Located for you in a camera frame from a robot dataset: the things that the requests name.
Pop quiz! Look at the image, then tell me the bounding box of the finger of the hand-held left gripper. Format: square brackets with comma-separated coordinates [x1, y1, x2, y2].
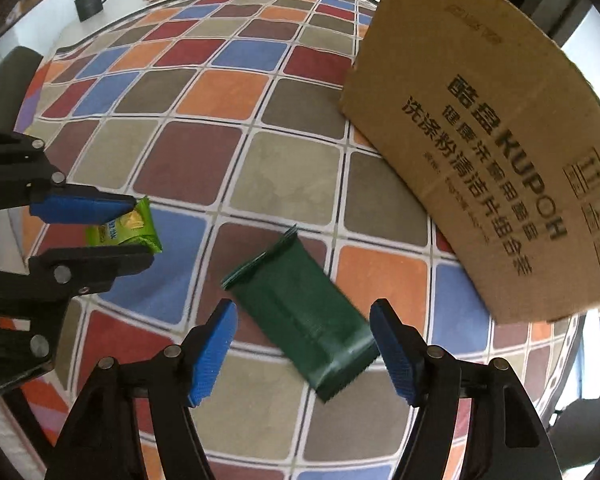
[0, 244, 155, 306]
[0, 130, 139, 224]

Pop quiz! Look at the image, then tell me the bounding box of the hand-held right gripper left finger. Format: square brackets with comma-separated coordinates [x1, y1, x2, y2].
[45, 299, 239, 480]

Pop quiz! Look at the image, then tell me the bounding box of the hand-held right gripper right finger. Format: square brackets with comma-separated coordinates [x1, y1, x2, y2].
[369, 298, 563, 480]

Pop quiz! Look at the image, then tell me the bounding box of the bright green candy packet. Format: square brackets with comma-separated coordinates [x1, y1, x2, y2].
[85, 197, 164, 254]

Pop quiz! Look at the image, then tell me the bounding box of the dark green snack packet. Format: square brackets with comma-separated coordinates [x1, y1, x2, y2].
[221, 224, 382, 402]

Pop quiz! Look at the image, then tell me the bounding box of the cardboard box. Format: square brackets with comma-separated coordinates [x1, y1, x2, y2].
[338, 0, 600, 325]

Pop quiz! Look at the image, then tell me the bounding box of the colourful checkered tablecloth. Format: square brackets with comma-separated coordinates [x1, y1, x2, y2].
[10, 0, 587, 480]

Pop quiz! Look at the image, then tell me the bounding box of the dark chair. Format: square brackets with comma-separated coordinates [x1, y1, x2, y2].
[544, 394, 600, 480]

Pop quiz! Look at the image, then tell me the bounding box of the black mug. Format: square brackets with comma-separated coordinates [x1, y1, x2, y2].
[74, 0, 111, 23]

